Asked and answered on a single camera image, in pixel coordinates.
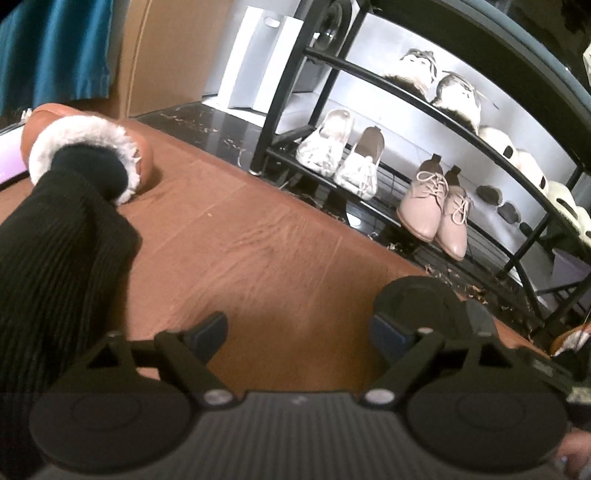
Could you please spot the brown cardboard board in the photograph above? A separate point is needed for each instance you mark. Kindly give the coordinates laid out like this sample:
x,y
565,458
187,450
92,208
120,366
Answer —
x,y
138,60

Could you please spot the white fluffy slipper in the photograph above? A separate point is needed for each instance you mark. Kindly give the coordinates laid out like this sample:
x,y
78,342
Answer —
x,y
582,222
531,168
501,141
561,196

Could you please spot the pink lace-up shoe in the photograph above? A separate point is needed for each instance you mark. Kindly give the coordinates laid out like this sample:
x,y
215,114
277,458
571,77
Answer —
x,y
455,224
422,205

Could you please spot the teal cloth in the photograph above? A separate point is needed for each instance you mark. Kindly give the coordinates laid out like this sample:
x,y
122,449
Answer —
x,y
51,46

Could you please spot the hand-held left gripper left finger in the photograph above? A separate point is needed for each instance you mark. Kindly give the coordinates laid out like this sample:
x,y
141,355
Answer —
x,y
210,330

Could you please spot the white paper bag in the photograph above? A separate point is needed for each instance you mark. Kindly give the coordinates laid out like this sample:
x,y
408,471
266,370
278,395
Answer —
x,y
258,60

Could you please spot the white satin shoe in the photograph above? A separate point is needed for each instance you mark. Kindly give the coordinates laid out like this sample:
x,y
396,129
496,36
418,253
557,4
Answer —
x,y
364,167
323,138

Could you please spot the black metal shoe rack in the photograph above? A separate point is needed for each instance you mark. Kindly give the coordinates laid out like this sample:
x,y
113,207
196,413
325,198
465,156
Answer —
x,y
508,23

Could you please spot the brown fur-lined slipper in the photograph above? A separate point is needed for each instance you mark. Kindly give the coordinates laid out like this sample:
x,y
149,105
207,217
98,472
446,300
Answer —
x,y
60,122
572,336

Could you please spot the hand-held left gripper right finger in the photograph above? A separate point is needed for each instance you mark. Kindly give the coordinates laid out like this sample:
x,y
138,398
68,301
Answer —
x,y
388,330

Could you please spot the light purple object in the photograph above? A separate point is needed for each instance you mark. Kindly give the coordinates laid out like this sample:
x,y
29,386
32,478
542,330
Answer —
x,y
9,157

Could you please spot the person's black trouser leg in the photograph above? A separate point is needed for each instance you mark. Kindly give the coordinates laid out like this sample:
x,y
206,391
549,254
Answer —
x,y
55,258

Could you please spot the black round appliance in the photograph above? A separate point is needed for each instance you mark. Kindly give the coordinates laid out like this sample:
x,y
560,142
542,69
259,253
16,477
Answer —
x,y
330,27

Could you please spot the beige sneaker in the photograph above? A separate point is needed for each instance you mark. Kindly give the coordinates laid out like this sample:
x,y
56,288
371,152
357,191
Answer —
x,y
411,73
457,98

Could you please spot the person's right hand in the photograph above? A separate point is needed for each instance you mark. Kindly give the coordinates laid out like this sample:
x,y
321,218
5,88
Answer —
x,y
578,454

